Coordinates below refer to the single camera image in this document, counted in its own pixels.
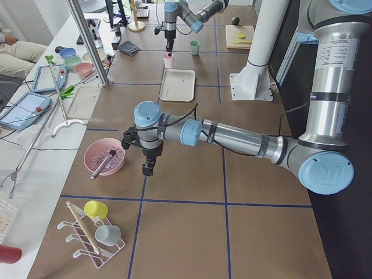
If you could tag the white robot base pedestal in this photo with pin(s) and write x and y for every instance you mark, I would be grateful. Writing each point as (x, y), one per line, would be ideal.
(253, 83)

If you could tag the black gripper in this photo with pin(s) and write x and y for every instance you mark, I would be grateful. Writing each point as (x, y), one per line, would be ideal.
(151, 153)
(169, 35)

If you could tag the blue bowl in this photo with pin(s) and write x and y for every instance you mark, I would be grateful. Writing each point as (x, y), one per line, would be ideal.
(67, 52)

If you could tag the pink bowl on side table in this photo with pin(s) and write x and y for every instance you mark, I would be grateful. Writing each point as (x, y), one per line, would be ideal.
(83, 69)

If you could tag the cream rabbit tray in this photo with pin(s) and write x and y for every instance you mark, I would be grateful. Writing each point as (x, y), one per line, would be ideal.
(177, 85)

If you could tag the red bottle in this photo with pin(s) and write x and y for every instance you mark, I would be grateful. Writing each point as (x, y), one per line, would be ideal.
(10, 254)

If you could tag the white wire cup rack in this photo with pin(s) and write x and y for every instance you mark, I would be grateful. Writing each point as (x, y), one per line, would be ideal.
(85, 248)

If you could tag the pink plastic cup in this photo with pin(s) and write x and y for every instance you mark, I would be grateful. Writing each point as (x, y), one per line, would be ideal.
(168, 62)

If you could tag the grey folded cloth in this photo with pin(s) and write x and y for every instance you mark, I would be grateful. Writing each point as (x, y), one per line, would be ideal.
(128, 48)

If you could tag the wooden rolling pin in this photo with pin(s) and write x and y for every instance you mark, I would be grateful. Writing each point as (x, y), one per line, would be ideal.
(78, 219)

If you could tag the wooden cutting board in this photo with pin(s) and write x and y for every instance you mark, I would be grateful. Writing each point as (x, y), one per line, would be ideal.
(231, 34)

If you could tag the wooden mug tree stand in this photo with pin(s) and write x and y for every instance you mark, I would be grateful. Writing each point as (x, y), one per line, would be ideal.
(136, 25)

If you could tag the metal scoop handle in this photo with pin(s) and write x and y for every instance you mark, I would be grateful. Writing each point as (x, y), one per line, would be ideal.
(104, 163)

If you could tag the green plastic cup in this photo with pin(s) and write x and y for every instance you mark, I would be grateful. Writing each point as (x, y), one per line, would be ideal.
(194, 47)

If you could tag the spare cream tray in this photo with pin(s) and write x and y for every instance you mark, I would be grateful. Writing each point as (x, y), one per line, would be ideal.
(84, 102)

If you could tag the lemon slices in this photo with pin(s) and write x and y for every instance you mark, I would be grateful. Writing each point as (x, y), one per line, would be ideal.
(240, 36)

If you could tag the white plastic basket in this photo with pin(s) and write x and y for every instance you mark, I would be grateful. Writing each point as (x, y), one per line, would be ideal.
(9, 212)

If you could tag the aluminium frame post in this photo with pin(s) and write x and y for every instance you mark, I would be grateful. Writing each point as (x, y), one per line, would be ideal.
(79, 18)

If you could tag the avocado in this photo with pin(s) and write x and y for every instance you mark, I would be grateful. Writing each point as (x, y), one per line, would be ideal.
(235, 21)

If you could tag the blue teach pendant far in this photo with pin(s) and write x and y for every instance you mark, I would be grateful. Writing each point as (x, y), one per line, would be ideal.
(43, 80)

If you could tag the blue teach pendant near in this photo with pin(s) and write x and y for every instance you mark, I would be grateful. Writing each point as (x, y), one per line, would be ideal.
(26, 111)

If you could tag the green bowl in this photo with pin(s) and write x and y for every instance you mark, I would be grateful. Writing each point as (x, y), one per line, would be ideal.
(72, 61)

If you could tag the grey cup on rack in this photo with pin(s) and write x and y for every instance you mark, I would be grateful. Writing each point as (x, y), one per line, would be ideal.
(108, 235)

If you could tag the blue teach pendant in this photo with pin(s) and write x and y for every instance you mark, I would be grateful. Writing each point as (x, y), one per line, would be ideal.
(43, 80)
(26, 111)

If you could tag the yellow cup on rack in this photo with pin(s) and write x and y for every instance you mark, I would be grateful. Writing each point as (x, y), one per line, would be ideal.
(95, 209)

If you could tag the yellow-green plastic knife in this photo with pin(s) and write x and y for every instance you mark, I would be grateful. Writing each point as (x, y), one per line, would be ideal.
(241, 42)

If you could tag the pink bowl with ice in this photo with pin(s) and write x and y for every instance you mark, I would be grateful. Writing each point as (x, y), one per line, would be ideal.
(108, 150)

